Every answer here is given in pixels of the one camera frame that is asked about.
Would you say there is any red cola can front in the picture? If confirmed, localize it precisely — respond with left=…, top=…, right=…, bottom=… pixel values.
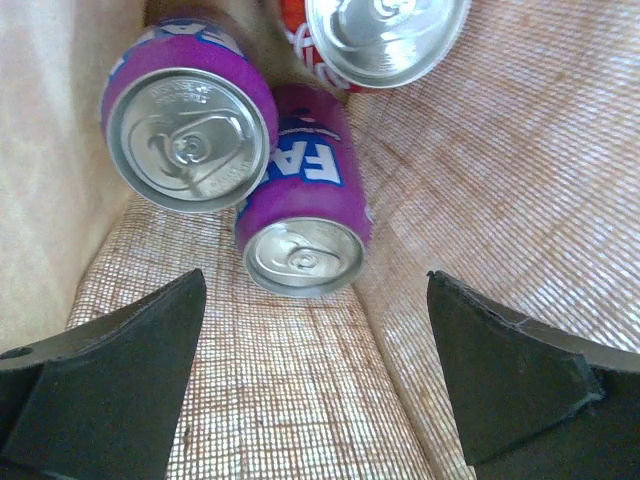
left=269, top=0, right=471, bottom=93

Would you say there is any purple soda can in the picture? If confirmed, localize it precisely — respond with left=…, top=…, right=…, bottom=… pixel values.
left=234, top=83, right=373, bottom=298
left=100, top=9, right=278, bottom=213

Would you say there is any tan canvas tote bag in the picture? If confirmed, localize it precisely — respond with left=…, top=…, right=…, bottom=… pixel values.
left=1, top=1, right=639, bottom=479

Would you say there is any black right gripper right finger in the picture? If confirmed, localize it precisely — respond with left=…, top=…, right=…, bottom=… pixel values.
left=427, top=271, right=639, bottom=479

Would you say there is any purple soda can front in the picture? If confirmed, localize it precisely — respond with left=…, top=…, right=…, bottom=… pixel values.
left=234, top=83, right=373, bottom=298

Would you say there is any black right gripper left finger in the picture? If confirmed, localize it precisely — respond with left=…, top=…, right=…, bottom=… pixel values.
left=1, top=269, right=206, bottom=479

